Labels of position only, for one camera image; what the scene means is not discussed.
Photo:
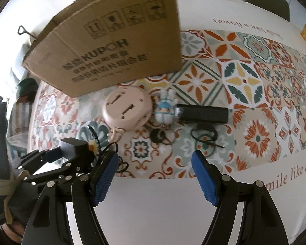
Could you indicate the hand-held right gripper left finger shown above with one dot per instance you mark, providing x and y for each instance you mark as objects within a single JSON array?
[{"x": 104, "y": 181}]

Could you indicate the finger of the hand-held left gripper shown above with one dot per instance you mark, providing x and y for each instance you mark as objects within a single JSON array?
[
  {"x": 40, "y": 157},
  {"x": 63, "y": 172}
]

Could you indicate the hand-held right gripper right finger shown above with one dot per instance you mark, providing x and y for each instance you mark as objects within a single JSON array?
[{"x": 204, "y": 178}]

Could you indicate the black power adapter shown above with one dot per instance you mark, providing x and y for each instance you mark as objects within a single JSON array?
[{"x": 74, "y": 146}]

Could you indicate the brown cardboard box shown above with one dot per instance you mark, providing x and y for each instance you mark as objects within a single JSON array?
[{"x": 104, "y": 43}]

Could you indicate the black cylindrical device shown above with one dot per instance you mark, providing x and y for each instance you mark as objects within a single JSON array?
[{"x": 204, "y": 113}]

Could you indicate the dark green hat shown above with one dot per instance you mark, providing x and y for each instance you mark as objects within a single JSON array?
[{"x": 27, "y": 86}]

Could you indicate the small white blue figurine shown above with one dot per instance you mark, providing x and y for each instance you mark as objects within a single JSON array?
[{"x": 164, "y": 112}]

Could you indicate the pink round device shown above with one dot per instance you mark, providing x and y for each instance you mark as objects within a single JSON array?
[{"x": 127, "y": 104}]

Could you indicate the patterned tile-print table runner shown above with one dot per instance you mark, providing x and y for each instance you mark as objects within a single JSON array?
[{"x": 244, "y": 81}]

